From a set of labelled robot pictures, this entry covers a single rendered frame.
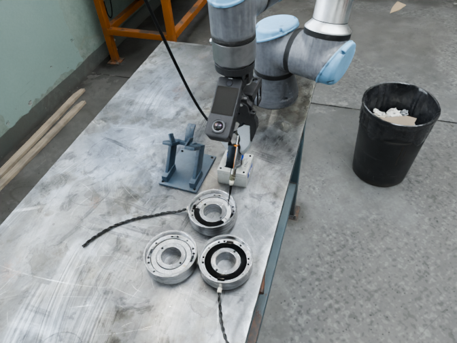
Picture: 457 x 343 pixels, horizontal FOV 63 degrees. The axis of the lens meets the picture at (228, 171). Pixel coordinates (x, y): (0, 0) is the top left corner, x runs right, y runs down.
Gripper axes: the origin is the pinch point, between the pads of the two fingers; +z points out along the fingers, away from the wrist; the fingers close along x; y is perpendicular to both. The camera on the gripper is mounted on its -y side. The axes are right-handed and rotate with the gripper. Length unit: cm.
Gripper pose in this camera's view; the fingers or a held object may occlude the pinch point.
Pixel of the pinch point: (235, 150)
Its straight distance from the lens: 78.8
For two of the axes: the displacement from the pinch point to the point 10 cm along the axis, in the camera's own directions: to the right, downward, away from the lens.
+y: 3.4, -6.9, 6.4
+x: -9.4, -2.1, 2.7
